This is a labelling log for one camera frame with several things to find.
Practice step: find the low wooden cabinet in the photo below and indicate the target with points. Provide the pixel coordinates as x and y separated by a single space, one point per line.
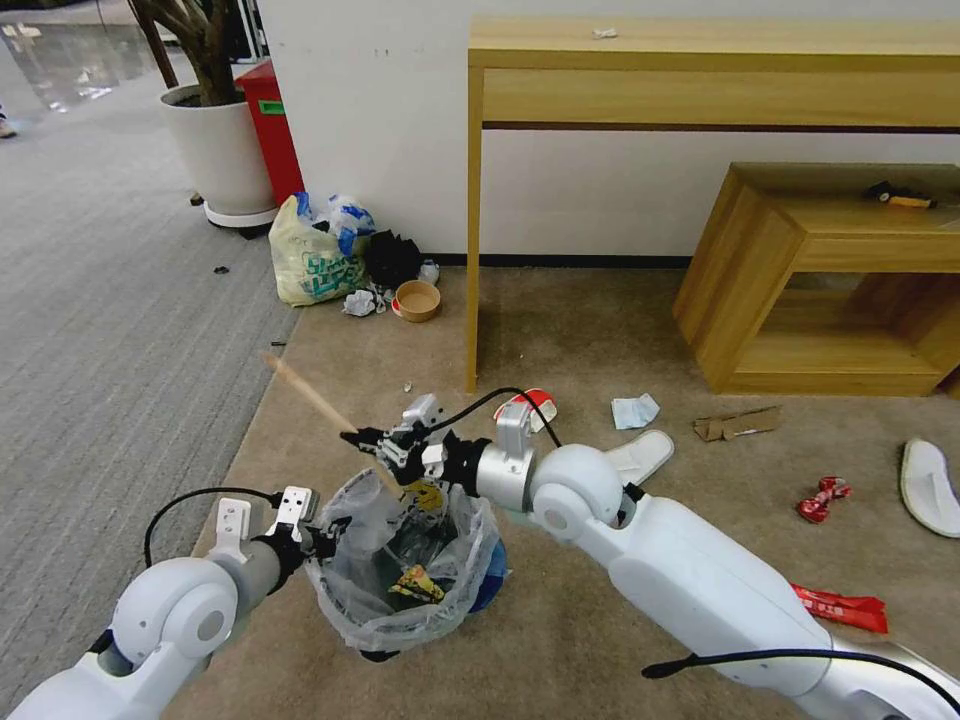
750 285

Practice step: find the black plastic bag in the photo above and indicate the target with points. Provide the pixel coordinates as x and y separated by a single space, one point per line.
391 259

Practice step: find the pale blue face mask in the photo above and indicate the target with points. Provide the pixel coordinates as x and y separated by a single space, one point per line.
634 411

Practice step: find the small clear bottle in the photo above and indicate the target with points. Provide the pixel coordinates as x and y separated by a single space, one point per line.
430 271

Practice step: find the long wooden stick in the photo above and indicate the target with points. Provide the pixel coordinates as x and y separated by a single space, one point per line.
307 397

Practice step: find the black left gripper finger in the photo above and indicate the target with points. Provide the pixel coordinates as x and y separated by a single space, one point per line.
325 552
336 526

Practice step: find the person's shoe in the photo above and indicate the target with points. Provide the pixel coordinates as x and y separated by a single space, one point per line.
6 127

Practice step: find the red box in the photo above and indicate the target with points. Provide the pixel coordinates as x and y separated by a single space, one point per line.
277 142

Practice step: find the white slipper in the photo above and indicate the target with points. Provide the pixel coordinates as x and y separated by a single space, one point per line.
645 454
930 487

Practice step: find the blue trash bin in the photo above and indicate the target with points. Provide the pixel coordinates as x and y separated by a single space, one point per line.
491 574

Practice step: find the yellow printed wrapper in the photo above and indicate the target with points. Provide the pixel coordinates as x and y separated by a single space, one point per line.
424 496

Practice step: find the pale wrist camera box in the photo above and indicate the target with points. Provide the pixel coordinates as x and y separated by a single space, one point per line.
295 507
421 411

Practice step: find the white plant pot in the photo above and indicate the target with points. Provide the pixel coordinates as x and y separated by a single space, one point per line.
221 157

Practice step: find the torn brown cardboard piece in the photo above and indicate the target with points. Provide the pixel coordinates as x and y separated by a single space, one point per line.
739 424

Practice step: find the crumpled white paper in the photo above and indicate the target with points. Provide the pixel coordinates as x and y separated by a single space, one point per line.
361 303

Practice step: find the yellow black snack wrapper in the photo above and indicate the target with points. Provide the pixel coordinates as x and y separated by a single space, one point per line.
417 585

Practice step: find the brown tree trunk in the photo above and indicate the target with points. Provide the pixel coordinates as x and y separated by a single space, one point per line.
206 52

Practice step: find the blue white plastic bag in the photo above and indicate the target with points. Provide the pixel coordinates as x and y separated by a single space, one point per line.
349 221

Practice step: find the black yellow hand tool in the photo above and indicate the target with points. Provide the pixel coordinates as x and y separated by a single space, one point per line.
900 196

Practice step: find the red white paper cup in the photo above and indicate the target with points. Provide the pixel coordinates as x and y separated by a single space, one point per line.
546 409

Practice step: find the flat red snack packet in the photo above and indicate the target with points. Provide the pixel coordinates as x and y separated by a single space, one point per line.
847 606

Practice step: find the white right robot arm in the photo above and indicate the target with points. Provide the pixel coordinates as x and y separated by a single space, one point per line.
675 570

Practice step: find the crushed red foil wrapper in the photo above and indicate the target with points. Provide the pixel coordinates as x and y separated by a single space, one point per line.
823 499

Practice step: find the clear plastic bin liner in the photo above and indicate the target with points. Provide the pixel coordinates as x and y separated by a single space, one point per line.
360 600

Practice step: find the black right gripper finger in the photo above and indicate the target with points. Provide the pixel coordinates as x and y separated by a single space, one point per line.
399 466
375 436

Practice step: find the tall wooden desk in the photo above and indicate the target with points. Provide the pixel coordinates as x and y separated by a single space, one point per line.
675 90

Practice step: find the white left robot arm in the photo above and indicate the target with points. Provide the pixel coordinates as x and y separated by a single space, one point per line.
172 609

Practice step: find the yellow printed plastic bag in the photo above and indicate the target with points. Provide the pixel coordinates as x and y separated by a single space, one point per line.
311 274

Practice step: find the brown paper bowl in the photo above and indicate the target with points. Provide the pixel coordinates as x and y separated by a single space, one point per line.
417 301

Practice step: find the small white tissue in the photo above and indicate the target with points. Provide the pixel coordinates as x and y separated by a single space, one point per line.
604 33

